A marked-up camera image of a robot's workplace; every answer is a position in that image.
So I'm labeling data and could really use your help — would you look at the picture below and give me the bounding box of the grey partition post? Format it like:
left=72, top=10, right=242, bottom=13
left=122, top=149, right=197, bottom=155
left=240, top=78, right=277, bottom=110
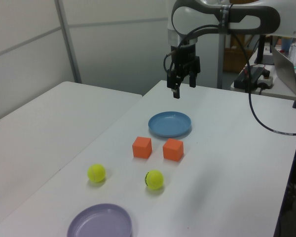
left=217, top=33, right=229, bottom=89

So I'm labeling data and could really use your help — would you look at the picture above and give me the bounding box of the plain yellow tennis ball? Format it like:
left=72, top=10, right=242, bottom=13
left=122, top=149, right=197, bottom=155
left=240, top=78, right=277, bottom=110
left=87, top=163, right=107, bottom=183

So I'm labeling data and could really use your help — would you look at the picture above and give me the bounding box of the purple plate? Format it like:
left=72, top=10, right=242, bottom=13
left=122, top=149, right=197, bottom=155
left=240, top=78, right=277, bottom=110
left=66, top=203, right=133, bottom=237

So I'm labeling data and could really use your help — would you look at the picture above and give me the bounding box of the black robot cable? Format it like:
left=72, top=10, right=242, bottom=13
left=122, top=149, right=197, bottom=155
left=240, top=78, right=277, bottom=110
left=162, top=23, right=296, bottom=136

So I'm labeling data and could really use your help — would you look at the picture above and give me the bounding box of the grey laptop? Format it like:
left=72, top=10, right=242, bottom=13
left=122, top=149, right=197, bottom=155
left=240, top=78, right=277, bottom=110
left=271, top=45, right=296, bottom=98

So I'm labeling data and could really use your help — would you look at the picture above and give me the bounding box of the blue plate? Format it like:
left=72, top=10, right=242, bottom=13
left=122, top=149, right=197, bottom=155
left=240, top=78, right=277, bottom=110
left=148, top=111, right=192, bottom=138

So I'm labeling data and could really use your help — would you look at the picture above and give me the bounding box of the white emergency stop box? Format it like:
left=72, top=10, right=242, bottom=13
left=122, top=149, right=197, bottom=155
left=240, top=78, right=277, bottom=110
left=258, top=70, right=274, bottom=90

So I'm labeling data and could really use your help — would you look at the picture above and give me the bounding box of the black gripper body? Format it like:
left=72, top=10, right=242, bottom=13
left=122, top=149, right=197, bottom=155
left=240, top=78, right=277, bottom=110
left=169, top=43, right=201, bottom=78

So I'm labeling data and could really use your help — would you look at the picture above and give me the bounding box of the orange cube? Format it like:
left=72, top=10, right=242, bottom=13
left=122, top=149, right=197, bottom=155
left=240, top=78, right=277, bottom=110
left=162, top=138, right=184, bottom=161
left=132, top=136, right=152, bottom=158

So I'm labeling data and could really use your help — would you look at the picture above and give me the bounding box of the yellow tennis ball black print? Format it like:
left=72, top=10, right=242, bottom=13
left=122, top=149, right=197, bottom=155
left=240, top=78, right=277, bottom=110
left=145, top=169, right=165, bottom=191

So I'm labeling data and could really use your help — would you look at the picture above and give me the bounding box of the black monitor stand pole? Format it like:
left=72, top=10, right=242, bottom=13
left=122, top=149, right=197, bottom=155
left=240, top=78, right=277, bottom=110
left=258, top=36, right=267, bottom=65

